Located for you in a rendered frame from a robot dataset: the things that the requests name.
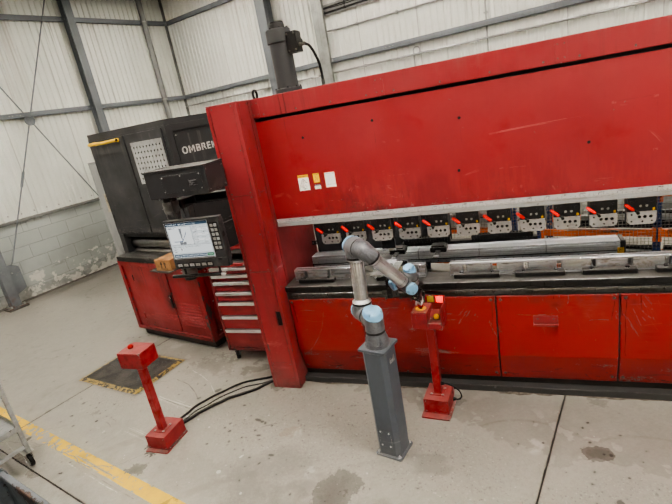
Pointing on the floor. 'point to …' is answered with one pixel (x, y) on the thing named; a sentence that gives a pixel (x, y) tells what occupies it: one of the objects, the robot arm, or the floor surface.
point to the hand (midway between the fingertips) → (420, 302)
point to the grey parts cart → (13, 432)
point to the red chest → (236, 308)
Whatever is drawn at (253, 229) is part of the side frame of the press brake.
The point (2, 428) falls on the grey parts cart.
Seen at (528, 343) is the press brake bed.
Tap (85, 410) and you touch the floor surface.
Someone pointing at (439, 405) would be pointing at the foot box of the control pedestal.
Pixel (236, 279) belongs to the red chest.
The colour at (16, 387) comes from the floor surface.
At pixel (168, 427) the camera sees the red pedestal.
